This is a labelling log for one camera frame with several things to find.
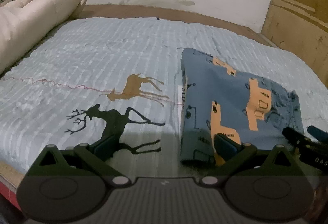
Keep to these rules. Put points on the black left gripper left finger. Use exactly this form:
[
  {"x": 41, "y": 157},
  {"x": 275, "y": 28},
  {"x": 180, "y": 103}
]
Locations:
[{"x": 67, "y": 185}]

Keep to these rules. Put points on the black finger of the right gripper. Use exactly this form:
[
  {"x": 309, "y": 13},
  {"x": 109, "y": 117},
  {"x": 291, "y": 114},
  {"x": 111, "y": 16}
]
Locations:
[{"x": 311, "y": 153}]

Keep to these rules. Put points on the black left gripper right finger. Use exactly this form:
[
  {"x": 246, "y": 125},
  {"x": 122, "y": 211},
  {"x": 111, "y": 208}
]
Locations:
[{"x": 260, "y": 186}]

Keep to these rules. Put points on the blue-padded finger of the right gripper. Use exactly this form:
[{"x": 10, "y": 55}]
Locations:
[{"x": 318, "y": 134}]

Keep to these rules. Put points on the blue pants with orange print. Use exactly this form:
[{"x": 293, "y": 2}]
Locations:
[{"x": 244, "y": 107}]

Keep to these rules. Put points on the light blue deer-print bedspread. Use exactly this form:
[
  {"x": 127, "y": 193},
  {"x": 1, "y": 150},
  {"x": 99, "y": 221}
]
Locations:
[{"x": 121, "y": 63}]

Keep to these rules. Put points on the plywood board panel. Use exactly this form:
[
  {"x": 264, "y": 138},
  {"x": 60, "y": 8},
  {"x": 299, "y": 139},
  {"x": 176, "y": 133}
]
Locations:
[{"x": 300, "y": 26}]

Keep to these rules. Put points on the rolled cream quilt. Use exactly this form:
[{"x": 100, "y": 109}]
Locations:
[{"x": 25, "y": 22}]

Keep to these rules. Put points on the brown wooden bed frame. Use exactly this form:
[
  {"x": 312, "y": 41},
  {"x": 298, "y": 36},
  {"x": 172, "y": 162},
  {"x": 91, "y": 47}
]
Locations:
[{"x": 138, "y": 11}]

